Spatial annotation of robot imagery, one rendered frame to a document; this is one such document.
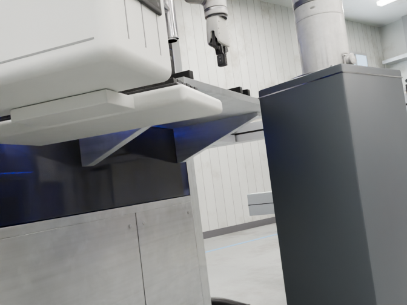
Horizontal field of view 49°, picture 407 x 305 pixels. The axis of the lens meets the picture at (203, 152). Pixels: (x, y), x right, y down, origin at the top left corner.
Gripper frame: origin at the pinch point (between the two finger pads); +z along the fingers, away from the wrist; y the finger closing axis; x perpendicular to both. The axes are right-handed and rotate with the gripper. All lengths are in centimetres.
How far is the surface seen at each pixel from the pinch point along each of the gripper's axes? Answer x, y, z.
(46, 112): 11, 94, 28
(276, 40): -119, -463, -145
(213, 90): 17, 45, 20
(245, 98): 16.9, 24.9, 19.8
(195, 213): -23, -8, 54
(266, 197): -22, -84, 54
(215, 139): -6.2, 0.8, 27.4
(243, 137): -30, -82, 21
